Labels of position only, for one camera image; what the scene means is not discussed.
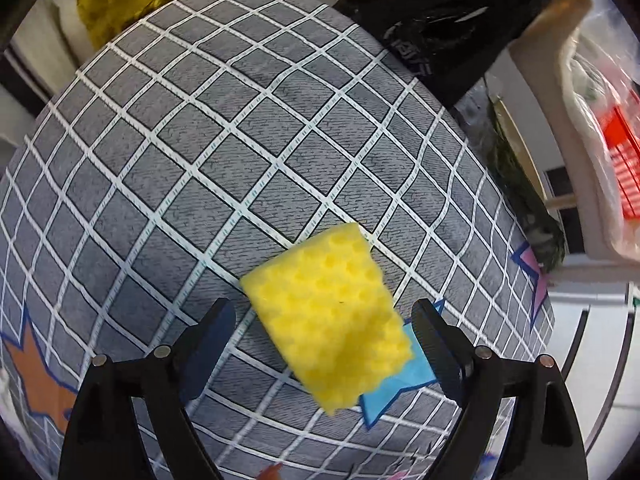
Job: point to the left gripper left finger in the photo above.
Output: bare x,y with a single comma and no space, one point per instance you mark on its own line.
177,374

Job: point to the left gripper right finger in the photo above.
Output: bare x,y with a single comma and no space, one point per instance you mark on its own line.
470,376

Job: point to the yellow sponge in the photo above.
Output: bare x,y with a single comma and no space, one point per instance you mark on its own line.
326,308

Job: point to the grey checked tablecloth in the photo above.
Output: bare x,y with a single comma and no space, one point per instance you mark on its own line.
204,140

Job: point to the red plastic basket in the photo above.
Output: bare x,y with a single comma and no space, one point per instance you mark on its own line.
623,147

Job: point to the beige plastic chair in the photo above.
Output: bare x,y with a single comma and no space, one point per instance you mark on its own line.
538,55

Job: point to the large clear plastic bag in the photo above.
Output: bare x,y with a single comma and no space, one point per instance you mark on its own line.
602,61

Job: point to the black plastic bag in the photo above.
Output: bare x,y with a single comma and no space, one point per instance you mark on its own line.
447,44

